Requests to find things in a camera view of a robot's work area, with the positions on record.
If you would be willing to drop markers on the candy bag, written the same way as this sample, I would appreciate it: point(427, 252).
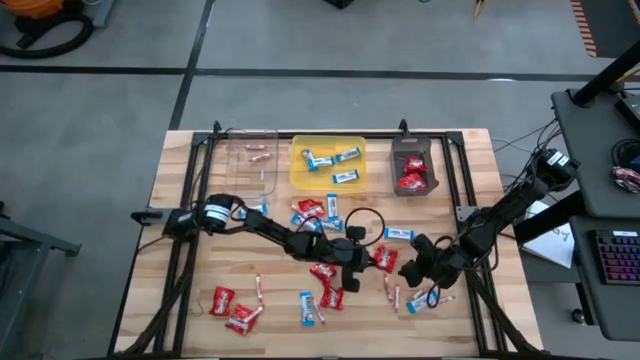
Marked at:
point(627, 178)

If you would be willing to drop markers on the grey metal cart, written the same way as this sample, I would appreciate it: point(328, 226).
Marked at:
point(30, 240)

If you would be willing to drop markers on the black desktop device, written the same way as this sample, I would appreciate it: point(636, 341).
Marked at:
point(631, 112)

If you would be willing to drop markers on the white blue Hershey's bar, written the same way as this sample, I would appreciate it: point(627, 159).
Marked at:
point(348, 154)
point(420, 303)
point(398, 233)
point(334, 225)
point(261, 208)
point(306, 309)
point(332, 206)
point(308, 160)
point(324, 161)
point(346, 176)
point(302, 222)

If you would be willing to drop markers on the backlit black keyboard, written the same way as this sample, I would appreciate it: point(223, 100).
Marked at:
point(620, 257)

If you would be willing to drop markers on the orange vacuum cleaner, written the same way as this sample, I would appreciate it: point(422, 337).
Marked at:
point(37, 7)

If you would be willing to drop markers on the grey plastic bin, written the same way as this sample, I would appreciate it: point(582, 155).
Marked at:
point(397, 150)

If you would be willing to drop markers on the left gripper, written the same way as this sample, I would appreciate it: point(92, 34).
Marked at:
point(350, 255)

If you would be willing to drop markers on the yellow plastic bin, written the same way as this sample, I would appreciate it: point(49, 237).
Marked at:
point(325, 182)

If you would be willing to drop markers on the black floor object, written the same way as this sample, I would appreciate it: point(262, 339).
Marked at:
point(340, 3)

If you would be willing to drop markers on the black caster wheel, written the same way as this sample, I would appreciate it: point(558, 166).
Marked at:
point(578, 316)

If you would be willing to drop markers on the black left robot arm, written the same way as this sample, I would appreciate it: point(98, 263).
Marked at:
point(270, 230)

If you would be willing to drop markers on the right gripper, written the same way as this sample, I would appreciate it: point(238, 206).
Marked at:
point(435, 262)

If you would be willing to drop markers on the black desk leg bar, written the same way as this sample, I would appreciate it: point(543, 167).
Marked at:
point(550, 220)

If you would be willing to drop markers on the clear plastic bin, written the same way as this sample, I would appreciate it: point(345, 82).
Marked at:
point(250, 187)

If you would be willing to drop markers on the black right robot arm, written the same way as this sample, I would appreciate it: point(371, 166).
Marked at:
point(505, 210)

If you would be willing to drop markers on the grey desk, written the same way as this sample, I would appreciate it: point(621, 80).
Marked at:
point(590, 150)
point(607, 310)

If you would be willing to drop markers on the black slanted pole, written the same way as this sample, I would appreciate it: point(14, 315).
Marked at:
point(607, 75)

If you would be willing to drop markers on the white paper sheet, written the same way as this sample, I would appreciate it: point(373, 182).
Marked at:
point(555, 245)

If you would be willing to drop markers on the silver angle bracket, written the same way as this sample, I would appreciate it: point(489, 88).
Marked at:
point(463, 212)

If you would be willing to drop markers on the tan wooden stick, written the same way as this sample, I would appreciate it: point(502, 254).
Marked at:
point(481, 7)

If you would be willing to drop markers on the black hazard-edged floor mat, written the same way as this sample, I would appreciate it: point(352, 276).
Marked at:
point(615, 25)

